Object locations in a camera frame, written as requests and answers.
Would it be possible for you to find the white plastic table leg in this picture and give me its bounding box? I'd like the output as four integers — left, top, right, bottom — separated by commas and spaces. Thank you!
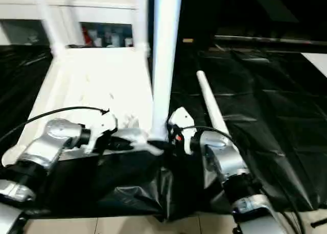
134, 0, 150, 54
33, 0, 65, 58
150, 0, 184, 143
195, 70, 232, 141

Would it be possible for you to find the white plastic table top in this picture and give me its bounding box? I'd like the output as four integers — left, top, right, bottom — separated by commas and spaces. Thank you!
1, 46, 165, 169

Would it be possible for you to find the black plastic mat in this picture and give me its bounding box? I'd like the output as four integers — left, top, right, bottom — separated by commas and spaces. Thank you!
0, 42, 327, 223

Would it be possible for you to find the red packet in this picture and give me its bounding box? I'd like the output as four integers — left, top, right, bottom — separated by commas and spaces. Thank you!
81, 26, 90, 45

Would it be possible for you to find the black speaker box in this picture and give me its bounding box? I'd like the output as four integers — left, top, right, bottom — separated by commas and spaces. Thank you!
178, 0, 218, 45

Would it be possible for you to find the white glass-door cabinet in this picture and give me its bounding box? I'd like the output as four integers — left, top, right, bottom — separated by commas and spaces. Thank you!
0, 0, 152, 49

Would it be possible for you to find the black television edge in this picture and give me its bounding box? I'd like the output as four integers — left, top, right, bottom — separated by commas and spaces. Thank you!
214, 34, 327, 48

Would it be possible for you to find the white flat board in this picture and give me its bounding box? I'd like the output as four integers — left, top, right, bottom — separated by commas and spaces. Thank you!
300, 52, 327, 78

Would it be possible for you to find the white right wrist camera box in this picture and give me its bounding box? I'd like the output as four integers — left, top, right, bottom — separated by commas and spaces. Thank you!
168, 107, 197, 156

